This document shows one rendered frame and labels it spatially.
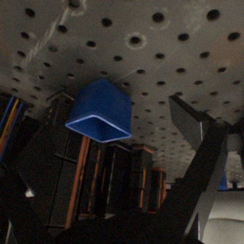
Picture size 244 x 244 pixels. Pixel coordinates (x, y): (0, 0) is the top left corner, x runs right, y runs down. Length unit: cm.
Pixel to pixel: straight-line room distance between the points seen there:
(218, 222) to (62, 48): 50
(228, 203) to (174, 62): 36
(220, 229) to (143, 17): 46
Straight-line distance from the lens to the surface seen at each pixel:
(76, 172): 42
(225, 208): 52
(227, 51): 32
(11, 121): 54
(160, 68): 34
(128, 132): 37
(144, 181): 69
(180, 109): 16
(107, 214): 64
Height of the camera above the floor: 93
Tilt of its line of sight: 25 degrees down
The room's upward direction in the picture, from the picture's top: 173 degrees counter-clockwise
